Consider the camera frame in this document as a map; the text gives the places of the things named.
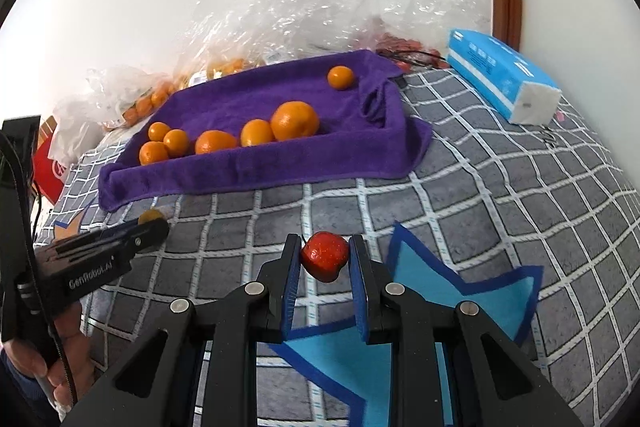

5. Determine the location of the pile of bagged red strawberries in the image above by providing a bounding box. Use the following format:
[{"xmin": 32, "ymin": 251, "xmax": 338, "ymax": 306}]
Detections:
[{"xmin": 372, "ymin": 32, "xmax": 451, "ymax": 70}]

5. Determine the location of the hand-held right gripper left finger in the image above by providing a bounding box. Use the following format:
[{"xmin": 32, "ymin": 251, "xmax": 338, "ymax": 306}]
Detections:
[{"xmin": 62, "ymin": 234, "xmax": 303, "ymax": 427}]

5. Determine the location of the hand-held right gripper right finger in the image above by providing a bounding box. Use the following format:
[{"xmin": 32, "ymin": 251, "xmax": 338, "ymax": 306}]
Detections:
[{"xmin": 349, "ymin": 234, "xmax": 583, "ymax": 427}]

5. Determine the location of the blue tissue pack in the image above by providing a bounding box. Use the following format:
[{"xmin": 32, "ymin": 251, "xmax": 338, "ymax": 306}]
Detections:
[{"xmin": 445, "ymin": 28, "xmax": 563, "ymax": 125}]

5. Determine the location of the purple towel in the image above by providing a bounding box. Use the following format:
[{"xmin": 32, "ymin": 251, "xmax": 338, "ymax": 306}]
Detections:
[{"xmin": 97, "ymin": 49, "xmax": 433, "ymax": 212}]

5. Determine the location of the thin black wire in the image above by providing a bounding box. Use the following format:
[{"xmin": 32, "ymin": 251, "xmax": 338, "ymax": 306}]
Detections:
[{"xmin": 375, "ymin": 48, "xmax": 446, "ymax": 65}]

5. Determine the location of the cloudy plastic bag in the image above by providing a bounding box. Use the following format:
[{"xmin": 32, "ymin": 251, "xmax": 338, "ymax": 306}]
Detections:
[{"xmin": 85, "ymin": 64, "xmax": 183, "ymax": 130}]

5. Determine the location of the grey checked blanket with stars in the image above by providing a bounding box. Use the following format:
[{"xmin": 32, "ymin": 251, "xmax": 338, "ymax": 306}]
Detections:
[{"xmin": 32, "ymin": 67, "xmax": 640, "ymax": 427}]

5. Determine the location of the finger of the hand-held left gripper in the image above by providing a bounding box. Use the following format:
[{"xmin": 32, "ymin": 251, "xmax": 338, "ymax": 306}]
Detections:
[
  {"xmin": 131, "ymin": 219, "xmax": 170, "ymax": 254},
  {"xmin": 95, "ymin": 221, "xmax": 144, "ymax": 241}
]

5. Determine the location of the red paper bag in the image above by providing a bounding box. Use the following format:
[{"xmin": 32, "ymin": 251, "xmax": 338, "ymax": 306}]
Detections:
[{"xmin": 32, "ymin": 139, "xmax": 71, "ymax": 202}]

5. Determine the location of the pile of bagged tangerines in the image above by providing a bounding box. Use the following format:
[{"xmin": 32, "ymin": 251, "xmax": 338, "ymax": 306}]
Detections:
[
  {"xmin": 205, "ymin": 58, "xmax": 263, "ymax": 81},
  {"xmin": 120, "ymin": 84, "xmax": 176, "ymax": 128}
]

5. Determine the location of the person's left hand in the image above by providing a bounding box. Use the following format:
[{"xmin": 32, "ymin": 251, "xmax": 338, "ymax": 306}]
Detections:
[{"xmin": 2, "ymin": 302, "xmax": 96, "ymax": 418}]

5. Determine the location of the clear plastic bag white label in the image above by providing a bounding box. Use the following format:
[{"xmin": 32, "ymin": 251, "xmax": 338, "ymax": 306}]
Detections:
[{"xmin": 172, "ymin": 0, "xmax": 386, "ymax": 90}]

